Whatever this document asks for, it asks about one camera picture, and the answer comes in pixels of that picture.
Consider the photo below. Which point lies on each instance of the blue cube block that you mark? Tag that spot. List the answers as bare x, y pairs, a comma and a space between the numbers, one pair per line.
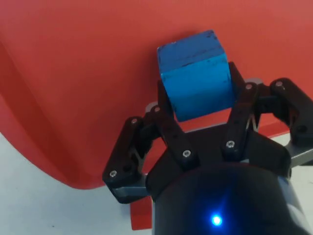
195, 80

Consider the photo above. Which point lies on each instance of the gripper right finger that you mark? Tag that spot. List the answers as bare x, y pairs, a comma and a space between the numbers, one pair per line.
244, 107

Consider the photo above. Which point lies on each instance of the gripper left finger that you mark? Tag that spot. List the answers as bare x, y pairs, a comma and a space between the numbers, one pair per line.
168, 127

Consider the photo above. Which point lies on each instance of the red tray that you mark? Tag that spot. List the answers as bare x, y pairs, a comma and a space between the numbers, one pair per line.
85, 73

